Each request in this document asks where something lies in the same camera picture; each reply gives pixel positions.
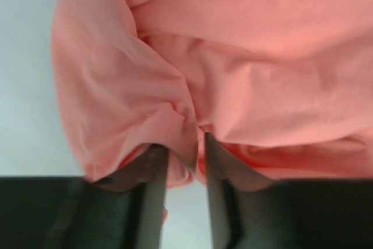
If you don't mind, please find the pink t shirt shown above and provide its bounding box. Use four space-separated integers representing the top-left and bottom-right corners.
51 0 372 189

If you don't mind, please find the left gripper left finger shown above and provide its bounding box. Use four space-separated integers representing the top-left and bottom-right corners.
96 144 169 248

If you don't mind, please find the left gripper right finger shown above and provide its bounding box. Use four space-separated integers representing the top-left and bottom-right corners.
205 133 280 248

